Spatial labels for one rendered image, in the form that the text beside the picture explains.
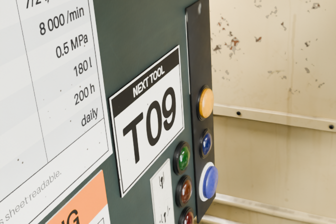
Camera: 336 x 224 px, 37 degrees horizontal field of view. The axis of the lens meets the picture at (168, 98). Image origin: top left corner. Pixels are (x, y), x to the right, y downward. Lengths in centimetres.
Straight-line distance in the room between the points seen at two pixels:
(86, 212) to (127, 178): 4
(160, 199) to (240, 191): 100
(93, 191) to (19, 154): 7
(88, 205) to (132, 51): 10
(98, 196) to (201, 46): 17
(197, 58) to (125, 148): 12
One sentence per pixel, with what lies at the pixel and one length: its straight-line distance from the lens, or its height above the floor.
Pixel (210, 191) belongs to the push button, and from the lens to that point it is 46.
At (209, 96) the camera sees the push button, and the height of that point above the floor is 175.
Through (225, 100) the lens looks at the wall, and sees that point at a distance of 125.
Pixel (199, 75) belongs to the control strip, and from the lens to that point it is 42.
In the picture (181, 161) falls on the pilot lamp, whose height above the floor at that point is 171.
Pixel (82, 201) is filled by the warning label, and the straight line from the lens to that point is 29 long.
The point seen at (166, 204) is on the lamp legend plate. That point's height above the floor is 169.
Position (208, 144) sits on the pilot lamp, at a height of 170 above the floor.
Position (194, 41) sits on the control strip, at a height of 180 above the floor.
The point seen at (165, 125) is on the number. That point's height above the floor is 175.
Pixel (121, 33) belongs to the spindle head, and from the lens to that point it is 30.
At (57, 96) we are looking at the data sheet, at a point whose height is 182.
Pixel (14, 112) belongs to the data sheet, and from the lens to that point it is 23.
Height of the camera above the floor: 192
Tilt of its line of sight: 25 degrees down
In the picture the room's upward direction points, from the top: 4 degrees counter-clockwise
